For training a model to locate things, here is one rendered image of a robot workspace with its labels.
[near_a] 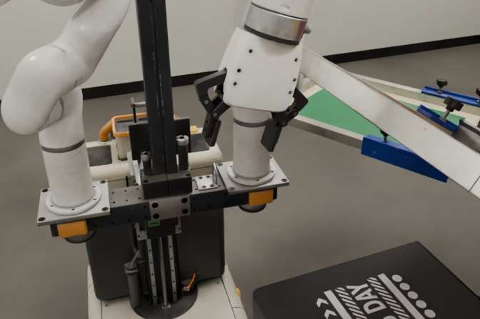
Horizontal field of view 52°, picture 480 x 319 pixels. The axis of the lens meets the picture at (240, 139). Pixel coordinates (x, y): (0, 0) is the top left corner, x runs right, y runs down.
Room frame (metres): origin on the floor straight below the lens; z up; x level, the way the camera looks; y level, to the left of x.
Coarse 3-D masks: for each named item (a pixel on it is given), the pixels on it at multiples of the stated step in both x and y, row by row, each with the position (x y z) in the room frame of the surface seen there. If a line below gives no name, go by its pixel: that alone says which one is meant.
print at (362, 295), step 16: (336, 288) 0.85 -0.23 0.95; (352, 288) 0.85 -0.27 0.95; (368, 288) 0.85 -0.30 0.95; (384, 288) 0.85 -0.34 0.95; (400, 288) 0.85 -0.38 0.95; (320, 304) 0.80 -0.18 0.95; (336, 304) 0.80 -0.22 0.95; (352, 304) 0.80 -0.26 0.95; (368, 304) 0.80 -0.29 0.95; (384, 304) 0.80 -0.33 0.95; (400, 304) 0.80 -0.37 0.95; (416, 304) 0.80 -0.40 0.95
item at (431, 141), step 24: (312, 72) 0.75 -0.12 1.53; (336, 72) 0.70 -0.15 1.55; (336, 96) 0.67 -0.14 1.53; (360, 96) 0.63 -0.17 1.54; (384, 96) 0.61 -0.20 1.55; (384, 120) 0.57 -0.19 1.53; (408, 120) 0.54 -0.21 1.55; (432, 120) 1.10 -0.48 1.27; (408, 144) 0.52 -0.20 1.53; (432, 144) 0.49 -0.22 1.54; (456, 144) 0.47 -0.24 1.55; (456, 168) 0.45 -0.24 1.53
